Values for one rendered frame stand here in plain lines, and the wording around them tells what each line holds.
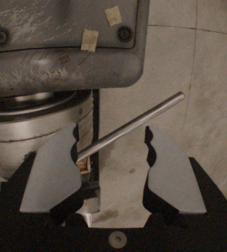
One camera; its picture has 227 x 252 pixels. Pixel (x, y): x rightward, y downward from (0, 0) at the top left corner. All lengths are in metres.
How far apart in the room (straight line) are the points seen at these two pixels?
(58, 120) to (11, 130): 0.08
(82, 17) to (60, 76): 0.08
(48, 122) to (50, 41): 0.13
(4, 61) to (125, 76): 0.17
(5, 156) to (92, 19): 0.26
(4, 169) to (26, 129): 0.11
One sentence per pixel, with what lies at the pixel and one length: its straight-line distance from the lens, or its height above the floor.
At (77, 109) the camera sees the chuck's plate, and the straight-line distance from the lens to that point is 0.29.
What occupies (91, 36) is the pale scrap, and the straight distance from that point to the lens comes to 0.21.
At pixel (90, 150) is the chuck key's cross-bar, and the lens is 0.20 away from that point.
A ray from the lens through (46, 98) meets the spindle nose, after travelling 0.30.
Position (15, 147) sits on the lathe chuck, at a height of 1.24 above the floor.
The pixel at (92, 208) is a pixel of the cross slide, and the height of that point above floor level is 0.97.
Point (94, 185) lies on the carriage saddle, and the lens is 0.92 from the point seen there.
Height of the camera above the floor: 1.46
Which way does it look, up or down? 55 degrees down
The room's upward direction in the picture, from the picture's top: 145 degrees clockwise
